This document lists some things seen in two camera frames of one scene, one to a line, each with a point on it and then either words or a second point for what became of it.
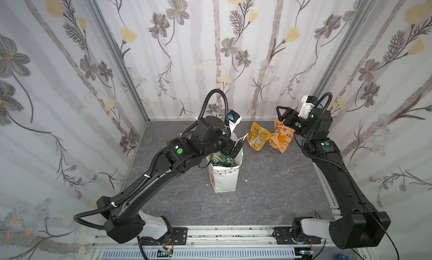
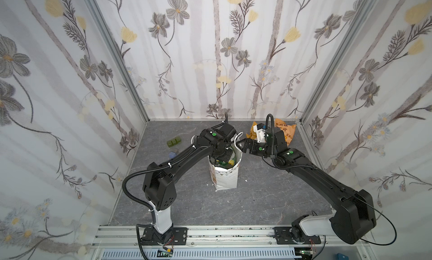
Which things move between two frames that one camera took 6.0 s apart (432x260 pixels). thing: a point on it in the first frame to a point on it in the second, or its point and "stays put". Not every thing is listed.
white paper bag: [224, 179] stays put
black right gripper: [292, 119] to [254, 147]
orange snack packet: [282, 137] stays put
